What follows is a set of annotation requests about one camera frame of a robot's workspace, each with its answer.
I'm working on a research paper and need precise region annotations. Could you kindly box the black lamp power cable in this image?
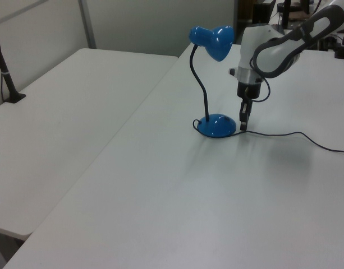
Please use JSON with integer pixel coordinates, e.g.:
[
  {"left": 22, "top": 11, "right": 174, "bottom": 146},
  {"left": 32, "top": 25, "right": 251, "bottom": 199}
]
[{"left": 192, "top": 118, "right": 344, "bottom": 155}]

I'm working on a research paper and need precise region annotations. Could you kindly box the blue gooseneck desk lamp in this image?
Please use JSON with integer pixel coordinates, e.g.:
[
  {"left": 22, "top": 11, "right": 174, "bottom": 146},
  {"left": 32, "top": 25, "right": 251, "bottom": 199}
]
[{"left": 188, "top": 25, "right": 237, "bottom": 139}]

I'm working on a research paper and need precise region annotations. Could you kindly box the black pole with clamp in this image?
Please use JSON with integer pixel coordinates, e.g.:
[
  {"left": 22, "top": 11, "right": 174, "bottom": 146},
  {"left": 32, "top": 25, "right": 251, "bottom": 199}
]
[{"left": 0, "top": 24, "right": 27, "bottom": 104}]

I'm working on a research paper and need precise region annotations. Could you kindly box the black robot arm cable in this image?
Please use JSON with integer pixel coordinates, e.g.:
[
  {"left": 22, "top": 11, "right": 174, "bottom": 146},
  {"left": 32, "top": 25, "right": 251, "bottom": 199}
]
[{"left": 249, "top": 53, "right": 272, "bottom": 103}]

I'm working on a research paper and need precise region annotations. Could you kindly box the dark background cabinet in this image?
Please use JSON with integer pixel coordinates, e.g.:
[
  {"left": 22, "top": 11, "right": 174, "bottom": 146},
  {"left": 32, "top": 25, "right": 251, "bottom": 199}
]
[{"left": 234, "top": 0, "right": 276, "bottom": 45}]

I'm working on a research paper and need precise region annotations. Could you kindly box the thin black background post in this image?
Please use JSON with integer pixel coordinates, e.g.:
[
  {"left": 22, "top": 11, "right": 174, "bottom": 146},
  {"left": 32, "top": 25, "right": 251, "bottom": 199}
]
[{"left": 281, "top": 0, "right": 291, "bottom": 29}]

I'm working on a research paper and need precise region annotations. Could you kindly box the black stand with base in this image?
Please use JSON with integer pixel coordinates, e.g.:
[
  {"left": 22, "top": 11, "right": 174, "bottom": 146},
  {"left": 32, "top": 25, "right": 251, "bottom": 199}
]
[{"left": 333, "top": 26, "right": 344, "bottom": 60}]

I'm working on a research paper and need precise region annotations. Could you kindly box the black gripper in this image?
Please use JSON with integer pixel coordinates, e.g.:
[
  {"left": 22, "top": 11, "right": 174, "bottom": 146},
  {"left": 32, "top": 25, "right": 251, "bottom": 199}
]
[{"left": 236, "top": 81, "right": 262, "bottom": 132}]

